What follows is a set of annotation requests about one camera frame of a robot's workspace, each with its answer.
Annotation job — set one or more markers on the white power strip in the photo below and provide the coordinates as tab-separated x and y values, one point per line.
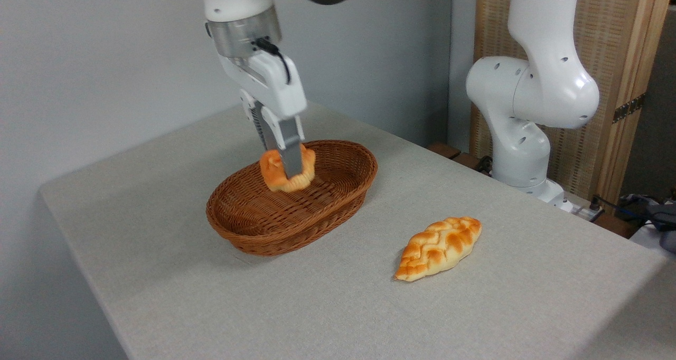
589	209

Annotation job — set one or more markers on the grey fabric tablecloth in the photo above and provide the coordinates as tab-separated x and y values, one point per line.
158	217

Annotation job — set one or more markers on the round knotted bread roll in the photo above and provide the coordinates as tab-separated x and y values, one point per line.
274	178

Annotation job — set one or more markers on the brown oval wicker basket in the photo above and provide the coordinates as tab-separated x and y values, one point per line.
317	207

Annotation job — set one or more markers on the long braided bread loaf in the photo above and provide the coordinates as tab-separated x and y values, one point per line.
438	249

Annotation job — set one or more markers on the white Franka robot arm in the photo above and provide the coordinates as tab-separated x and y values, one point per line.
549	85

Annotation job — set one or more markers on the grey blue bundle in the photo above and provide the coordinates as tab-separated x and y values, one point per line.
660	217

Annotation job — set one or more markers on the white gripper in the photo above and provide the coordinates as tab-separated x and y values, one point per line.
277	88

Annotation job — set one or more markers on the metal screen hinge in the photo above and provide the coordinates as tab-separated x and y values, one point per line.
628	108

